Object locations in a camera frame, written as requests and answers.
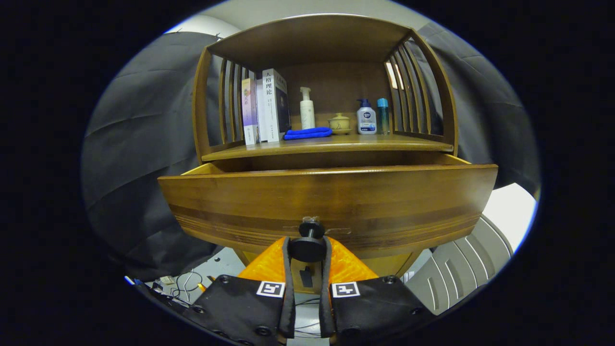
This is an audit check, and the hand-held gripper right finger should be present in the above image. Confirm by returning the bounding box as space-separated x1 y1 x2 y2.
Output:
320 235 438 346

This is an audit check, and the thin white book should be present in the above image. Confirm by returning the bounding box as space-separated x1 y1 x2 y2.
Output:
256 78 269 143

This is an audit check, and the brown wooden drawer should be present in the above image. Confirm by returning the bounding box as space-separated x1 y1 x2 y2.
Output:
158 153 499 264

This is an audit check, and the purple book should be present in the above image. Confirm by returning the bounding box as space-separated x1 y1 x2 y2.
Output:
241 78 259 146

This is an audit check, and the wooden cabinet door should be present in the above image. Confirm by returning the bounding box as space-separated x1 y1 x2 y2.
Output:
358 250 424 279
234 247 274 271

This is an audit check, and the wooden countertop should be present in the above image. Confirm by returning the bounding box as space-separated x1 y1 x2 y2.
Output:
202 132 455 162

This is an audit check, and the white board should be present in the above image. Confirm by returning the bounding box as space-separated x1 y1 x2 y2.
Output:
482 183 537 253

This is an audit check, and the yellow lidded teacup with saucer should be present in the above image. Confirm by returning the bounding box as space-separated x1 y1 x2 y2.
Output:
328 113 352 135

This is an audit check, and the teal bottle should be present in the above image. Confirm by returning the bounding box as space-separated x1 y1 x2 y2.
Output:
377 98 390 135

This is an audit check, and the white and blue pump bottle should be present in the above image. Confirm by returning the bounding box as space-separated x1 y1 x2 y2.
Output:
356 99 377 135

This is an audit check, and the thick white and black book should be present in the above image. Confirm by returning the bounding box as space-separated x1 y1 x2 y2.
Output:
262 68 292 142

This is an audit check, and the grey plastic chair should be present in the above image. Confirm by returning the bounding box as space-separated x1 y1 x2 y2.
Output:
405 215 515 315

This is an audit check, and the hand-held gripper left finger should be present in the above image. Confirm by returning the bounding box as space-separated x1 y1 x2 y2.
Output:
189 235 296 346

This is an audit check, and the brown wooden cabinet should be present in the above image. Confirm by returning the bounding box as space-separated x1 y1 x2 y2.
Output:
192 13 459 294

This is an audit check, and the blue folded cloth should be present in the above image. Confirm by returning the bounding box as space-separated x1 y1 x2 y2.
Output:
284 127 333 140

